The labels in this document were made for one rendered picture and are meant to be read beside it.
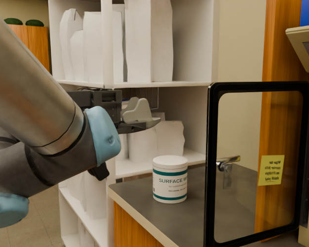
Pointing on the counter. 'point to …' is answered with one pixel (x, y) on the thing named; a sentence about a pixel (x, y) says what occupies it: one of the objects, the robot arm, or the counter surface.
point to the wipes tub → (169, 179)
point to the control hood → (307, 33)
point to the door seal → (216, 157)
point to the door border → (211, 152)
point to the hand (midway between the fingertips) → (154, 123)
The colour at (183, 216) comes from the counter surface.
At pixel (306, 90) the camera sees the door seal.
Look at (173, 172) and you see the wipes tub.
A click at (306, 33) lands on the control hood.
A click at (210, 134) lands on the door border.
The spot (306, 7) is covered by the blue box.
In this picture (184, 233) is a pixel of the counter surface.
